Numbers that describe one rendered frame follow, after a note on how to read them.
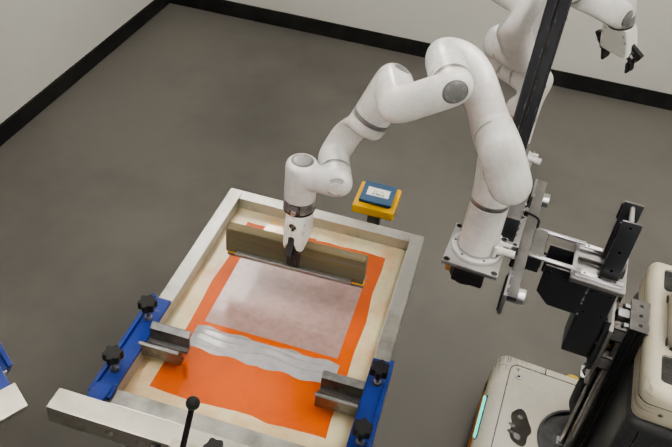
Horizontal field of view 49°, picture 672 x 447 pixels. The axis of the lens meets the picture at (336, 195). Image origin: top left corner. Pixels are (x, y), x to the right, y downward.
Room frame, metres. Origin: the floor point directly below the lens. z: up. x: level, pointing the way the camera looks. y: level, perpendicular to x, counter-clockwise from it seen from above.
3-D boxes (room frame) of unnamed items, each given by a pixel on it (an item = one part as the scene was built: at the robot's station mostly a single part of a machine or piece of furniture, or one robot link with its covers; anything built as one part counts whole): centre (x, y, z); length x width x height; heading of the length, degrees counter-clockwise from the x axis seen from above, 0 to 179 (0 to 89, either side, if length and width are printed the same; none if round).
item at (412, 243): (1.27, 0.10, 0.97); 0.79 x 0.58 x 0.04; 169
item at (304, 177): (1.34, 0.04, 1.33); 0.15 x 0.10 x 0.11; 98
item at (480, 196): (1.39, -0.37, 1.37); 0.13 x 0.10 x 0.16; 7
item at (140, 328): (1.08, 0.42, 0.98); 0.30 x 0.05 x 0.07; 169
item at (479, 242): (1.40, -0.38, 1.21); 0.16 x 0.13 x 0.15; 73
